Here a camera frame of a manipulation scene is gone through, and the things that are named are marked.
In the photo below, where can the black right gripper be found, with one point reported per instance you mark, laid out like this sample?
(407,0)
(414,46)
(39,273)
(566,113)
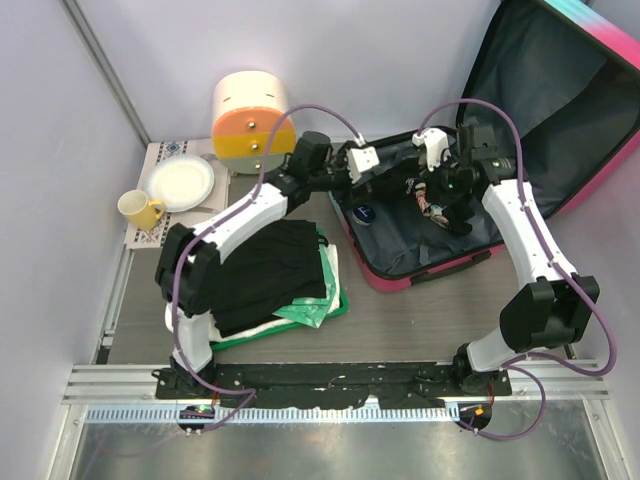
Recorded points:
(435,195)

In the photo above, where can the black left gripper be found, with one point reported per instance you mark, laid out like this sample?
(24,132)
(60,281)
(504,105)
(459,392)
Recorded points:
(348,184)

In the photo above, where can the black floral print shirt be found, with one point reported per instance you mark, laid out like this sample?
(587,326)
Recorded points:
(405,182)

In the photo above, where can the white towel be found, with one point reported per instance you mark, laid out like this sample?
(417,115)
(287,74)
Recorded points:
(215,333)

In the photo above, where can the pastel three-drawer storage box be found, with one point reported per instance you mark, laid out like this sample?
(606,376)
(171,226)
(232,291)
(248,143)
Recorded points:
(245,107)

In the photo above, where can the green tie-dye garment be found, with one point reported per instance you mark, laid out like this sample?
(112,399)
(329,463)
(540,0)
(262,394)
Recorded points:
(310,311)

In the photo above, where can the pink and teal children's suitcase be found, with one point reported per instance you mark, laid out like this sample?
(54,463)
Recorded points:
(555,75)

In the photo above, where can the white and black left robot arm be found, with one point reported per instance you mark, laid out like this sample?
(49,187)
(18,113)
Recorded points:
(192,257)

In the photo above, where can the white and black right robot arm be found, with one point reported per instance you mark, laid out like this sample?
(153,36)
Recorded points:
(550,309)

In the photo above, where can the green plastic tray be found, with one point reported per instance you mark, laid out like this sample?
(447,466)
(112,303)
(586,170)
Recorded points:
(218,346)

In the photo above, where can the white paper plate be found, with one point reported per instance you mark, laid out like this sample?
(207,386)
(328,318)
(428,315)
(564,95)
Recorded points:
(181,182)

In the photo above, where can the yellow ceramic mug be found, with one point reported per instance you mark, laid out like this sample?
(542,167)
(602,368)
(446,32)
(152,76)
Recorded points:
(140,210)

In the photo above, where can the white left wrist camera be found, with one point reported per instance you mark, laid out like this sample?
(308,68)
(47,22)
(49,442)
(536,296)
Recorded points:
(361,160)

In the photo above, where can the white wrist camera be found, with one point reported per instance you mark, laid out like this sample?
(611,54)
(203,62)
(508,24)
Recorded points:
(361,160)
(433,146)

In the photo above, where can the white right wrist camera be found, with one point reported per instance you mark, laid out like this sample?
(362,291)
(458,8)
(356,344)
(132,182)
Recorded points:
(433,146)

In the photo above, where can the aluminium frame rail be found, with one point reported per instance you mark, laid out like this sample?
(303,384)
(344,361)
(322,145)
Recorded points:
(106,384)

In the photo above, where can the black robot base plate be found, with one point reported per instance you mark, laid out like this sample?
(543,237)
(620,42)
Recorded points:
(338,386)

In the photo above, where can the white slotted cable duct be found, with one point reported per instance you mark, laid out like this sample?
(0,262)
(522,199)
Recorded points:
(370,412)

